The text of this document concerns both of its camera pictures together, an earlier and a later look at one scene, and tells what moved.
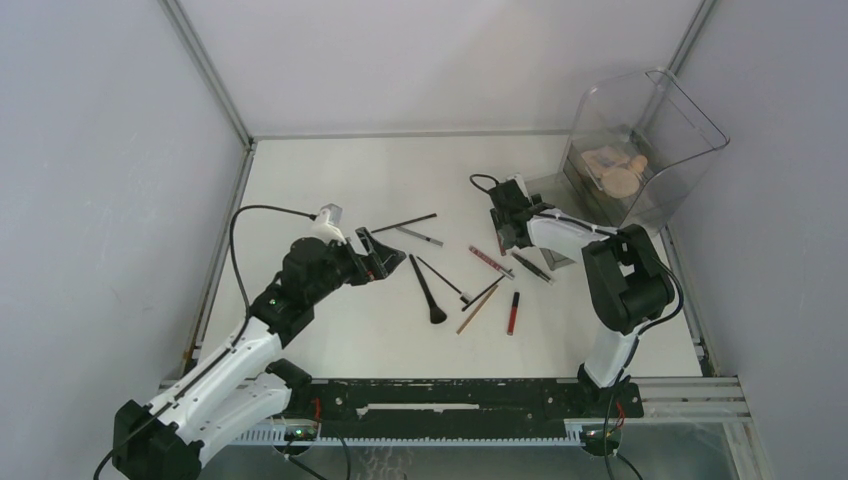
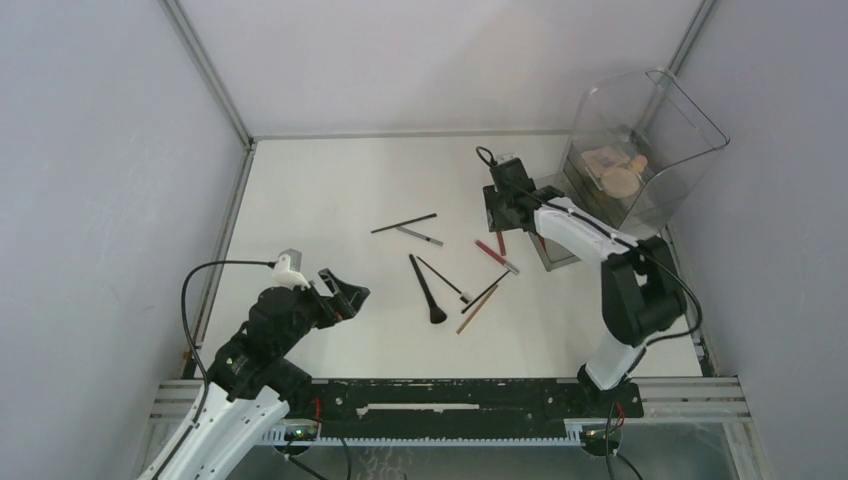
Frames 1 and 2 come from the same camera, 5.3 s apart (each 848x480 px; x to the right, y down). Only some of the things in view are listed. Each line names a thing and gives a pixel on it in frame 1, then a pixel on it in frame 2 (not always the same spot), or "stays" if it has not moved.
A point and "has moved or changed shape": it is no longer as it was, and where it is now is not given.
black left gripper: x=376 y=265 to x=344 y=304
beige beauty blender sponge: x=639 y=162 stays
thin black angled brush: x=465 y=296 stays
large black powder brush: x=437 y=314 stays
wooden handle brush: x=477 y=309 stays
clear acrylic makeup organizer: x=633 y=147 stays
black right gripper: x=498 y=225 to x=496 y=219
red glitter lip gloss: x=482 y=255 has moved or changed shape
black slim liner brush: x=476 y=298 stays
